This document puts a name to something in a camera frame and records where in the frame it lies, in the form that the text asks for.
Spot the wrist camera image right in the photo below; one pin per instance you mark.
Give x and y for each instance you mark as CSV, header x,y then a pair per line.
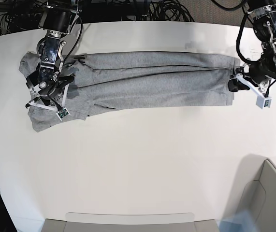
x,y
263,102

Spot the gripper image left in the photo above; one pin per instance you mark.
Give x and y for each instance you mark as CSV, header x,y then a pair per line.
x,y
48,91

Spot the grey T-shirt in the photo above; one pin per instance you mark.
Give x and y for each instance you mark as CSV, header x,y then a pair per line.
x,y
148,79

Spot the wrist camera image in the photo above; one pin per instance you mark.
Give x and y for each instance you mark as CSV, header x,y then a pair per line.
x,y
263,102
62,113

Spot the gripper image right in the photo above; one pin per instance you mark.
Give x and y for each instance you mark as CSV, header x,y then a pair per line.
x,y
258,75

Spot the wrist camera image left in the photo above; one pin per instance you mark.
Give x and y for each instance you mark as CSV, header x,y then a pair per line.
x,y
62,113

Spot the grey bin at bottom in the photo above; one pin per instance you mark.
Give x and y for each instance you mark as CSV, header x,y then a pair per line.
x,y
83,222

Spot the grey bin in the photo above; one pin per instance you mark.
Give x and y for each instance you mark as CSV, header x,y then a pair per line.
x,y
83,222
257,208

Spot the grey bin at right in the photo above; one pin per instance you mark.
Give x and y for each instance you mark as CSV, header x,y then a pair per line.
x,y
257,208

